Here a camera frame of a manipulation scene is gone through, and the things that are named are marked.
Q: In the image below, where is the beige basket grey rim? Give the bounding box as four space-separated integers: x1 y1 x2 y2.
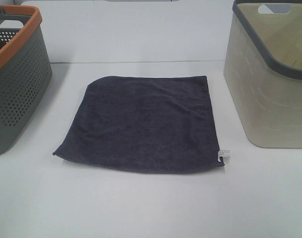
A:
224 0 302 148

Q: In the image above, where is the grey basket orange rim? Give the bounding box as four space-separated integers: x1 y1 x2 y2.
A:
0 4 53 154

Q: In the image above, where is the dark grey towel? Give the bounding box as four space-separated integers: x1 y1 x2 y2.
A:
54 75 225 174

